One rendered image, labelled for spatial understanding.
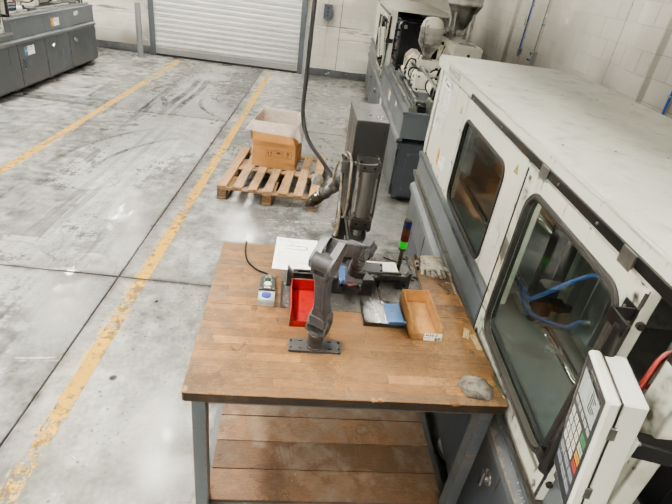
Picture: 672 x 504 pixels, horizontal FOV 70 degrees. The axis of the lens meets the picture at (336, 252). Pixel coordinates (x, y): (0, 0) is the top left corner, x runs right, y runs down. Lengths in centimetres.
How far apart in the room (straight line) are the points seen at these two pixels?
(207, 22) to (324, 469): 997
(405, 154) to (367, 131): 322
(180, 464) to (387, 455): 99
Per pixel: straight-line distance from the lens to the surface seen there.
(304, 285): 212
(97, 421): 289
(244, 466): 235
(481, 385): 188
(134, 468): 267
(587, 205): 157
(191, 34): 1141
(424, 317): 212
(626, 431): 124
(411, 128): 505
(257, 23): 1110
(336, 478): 235
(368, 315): 202
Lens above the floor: 215
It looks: 31 degrees down
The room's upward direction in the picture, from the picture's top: 8 degrees clockwise
